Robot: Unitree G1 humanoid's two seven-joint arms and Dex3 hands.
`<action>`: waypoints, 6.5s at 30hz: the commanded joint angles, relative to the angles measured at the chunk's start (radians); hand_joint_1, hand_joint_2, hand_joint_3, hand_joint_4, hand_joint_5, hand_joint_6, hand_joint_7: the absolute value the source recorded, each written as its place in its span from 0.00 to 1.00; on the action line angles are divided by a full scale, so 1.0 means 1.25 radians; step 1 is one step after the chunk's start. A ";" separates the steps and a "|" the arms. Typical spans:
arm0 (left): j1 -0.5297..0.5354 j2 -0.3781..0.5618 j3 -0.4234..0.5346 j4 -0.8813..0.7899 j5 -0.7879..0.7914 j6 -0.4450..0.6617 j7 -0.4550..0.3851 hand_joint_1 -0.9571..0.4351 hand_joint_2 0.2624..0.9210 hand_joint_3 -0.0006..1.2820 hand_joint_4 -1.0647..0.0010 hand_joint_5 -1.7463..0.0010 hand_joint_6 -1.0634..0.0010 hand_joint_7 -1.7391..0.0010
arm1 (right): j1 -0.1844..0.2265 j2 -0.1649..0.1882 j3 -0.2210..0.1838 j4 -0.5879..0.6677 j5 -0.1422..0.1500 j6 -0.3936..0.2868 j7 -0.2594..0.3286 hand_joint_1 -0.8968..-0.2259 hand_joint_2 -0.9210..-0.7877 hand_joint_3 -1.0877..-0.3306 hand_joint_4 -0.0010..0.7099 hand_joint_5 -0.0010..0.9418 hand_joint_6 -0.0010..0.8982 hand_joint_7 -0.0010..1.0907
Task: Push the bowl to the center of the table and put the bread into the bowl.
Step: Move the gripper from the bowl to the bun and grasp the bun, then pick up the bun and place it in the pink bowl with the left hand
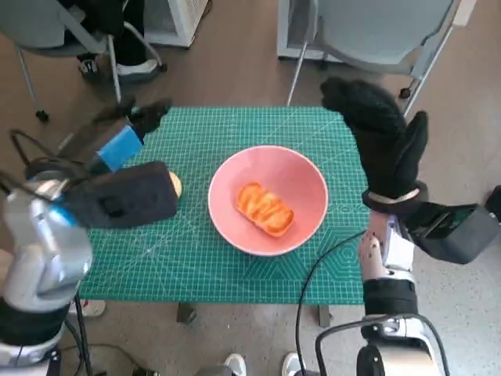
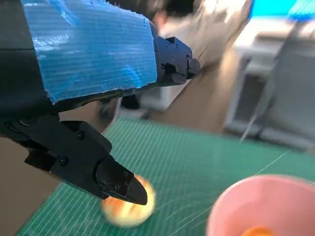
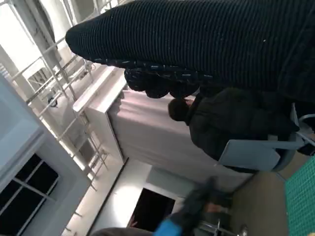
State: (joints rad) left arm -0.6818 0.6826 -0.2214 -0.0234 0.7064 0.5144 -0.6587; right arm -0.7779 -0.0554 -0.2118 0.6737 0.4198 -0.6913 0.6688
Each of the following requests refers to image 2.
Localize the black left hand blue tape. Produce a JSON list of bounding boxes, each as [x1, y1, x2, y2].
[[0, 0, 202, 206]]

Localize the round toy bread bun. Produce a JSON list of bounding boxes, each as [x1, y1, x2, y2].
[[100, 174, 157, 228]]

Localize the pink bowl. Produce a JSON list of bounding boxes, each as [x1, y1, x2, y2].
[[206, 174, 315, 236]]

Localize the rectangular toy bread loaf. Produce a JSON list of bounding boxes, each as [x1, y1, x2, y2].
[[240, 225, 275, 236]]

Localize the person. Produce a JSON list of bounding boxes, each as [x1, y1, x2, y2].
[[152, 0, 252, 72]]

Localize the green cutting mat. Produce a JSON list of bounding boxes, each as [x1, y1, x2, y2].
[[17, 117, 315, 236]]

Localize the blue lit screen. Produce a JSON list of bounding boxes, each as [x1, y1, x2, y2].
[[251, 0, 315, 22]]

